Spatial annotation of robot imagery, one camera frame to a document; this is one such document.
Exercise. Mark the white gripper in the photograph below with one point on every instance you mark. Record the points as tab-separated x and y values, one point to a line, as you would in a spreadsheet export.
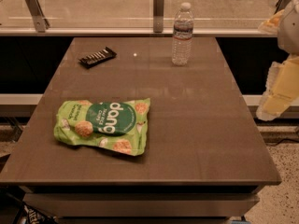
290	32

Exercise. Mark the clear plastic water bottle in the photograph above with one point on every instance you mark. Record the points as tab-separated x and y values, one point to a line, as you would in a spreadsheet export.
182	35

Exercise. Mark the black snack bar wrapper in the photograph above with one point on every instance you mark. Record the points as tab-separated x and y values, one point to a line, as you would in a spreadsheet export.
100	56

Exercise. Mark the green rice chips bag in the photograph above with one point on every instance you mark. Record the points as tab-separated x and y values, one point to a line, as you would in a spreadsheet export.
120	127

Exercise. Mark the glass railing panel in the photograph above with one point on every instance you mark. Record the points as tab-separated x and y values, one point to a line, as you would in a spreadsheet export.
232	14

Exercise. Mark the dark items under table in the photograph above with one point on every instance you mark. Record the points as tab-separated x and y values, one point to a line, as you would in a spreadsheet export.
14	210

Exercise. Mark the middle metal railing bracket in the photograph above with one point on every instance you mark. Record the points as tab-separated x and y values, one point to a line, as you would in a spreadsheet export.
158	16

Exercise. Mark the left metal railing bracket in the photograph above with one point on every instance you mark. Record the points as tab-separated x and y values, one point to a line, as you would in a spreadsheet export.
40	21

